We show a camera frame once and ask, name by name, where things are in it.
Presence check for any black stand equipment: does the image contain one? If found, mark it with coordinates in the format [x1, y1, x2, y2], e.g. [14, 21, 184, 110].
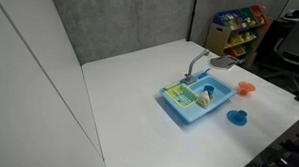
[240, 110, 299, 167]

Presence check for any blue toy plate with cup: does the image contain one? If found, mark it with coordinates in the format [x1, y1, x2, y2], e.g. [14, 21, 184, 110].
[225, 109, 249, 128]

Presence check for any grey metal mounting plate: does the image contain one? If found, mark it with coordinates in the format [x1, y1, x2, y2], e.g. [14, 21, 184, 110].
[210, 54, 241, 72]

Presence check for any black office chair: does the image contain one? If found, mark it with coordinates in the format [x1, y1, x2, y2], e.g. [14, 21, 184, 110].
[256, 10, 299, 105]

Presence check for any cream toy sponge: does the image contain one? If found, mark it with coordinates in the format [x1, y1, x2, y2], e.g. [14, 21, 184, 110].
[197, 90, 212, 110]

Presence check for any grey toy faucet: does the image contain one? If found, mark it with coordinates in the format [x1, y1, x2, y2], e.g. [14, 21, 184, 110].
[182, 48, 212, 86]

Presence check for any toy storage shelf with bins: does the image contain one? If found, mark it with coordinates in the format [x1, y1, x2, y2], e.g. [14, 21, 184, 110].
[203, 4, 275, 72]

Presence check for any blue toy cup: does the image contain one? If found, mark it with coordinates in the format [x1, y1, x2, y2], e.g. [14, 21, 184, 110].
[203, 84, 216, 100]

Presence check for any yellow-green drying rack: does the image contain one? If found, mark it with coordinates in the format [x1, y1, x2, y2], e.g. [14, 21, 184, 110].
[164, 82, 201, 110]

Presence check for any black partition pole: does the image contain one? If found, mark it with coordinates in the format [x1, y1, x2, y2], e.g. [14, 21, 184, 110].
[185, 0, 201, 42]

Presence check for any blue toy sink basin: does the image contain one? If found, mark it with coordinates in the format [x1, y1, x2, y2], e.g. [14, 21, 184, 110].
[158, 68, 239, 126]

